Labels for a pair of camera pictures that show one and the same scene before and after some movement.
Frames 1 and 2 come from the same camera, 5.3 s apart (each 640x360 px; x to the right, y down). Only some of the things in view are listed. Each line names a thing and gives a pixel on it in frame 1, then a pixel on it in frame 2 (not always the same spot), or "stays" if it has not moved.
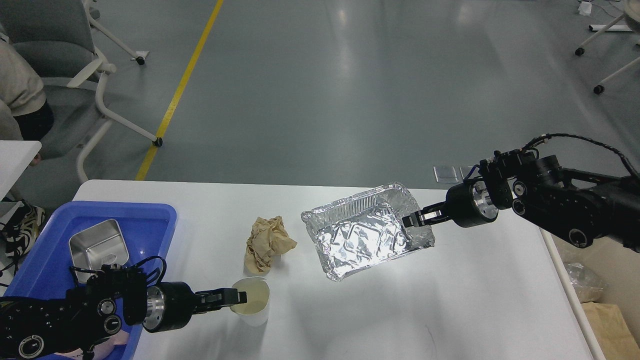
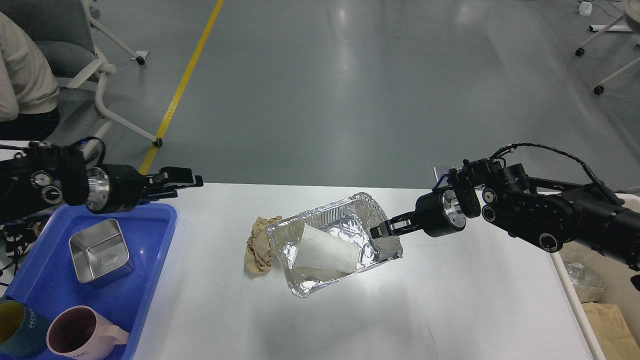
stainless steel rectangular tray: [101, 244] stays
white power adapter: [585, 8] stays
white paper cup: [254, 313] to [316, 248]
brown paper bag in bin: [611, 331] stays
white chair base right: [632, 16] stays
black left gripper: [170, 304] to [114, 188]
